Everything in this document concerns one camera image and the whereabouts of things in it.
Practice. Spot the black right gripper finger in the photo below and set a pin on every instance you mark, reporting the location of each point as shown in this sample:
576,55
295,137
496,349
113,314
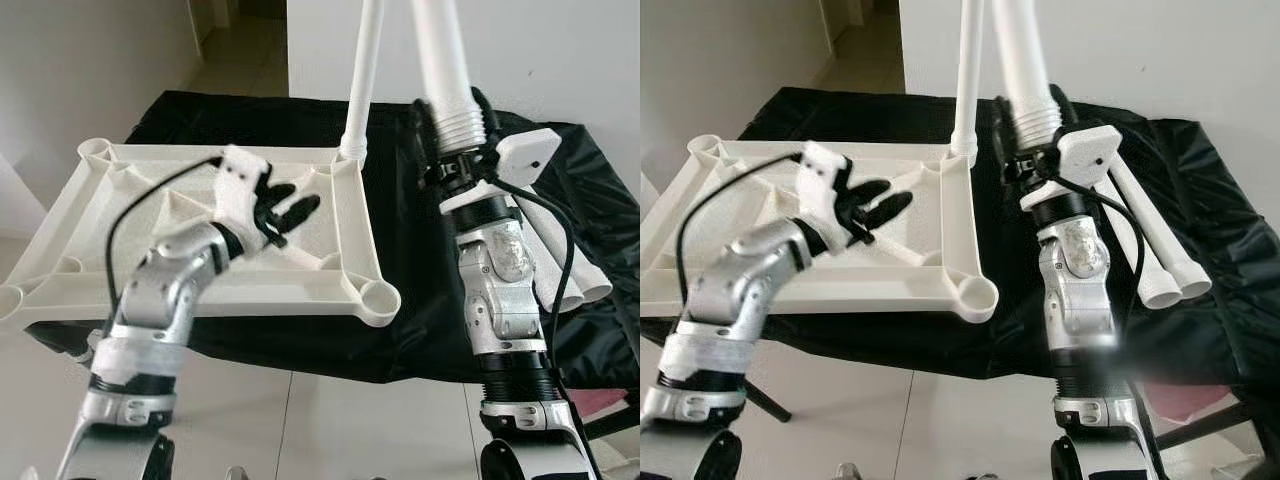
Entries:
1065,105
485,110
421,125
1003,125

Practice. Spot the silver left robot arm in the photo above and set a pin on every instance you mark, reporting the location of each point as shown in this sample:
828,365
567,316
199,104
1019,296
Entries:
740,290
165,290

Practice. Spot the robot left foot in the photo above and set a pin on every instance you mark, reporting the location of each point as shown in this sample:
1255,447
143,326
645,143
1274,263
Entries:
850,471
235,472

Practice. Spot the pink round object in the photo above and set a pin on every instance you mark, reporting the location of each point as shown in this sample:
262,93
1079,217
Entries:
1195,400
600,400

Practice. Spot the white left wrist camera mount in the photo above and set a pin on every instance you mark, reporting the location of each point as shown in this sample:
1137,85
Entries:
240,180
822,175

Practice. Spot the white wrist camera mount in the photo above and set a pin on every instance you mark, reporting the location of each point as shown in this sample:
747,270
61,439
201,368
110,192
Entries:
1088,150
527,152
240,180
822,175

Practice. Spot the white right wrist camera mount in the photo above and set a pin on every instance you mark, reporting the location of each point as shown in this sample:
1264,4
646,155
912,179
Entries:
527,152
1088,150

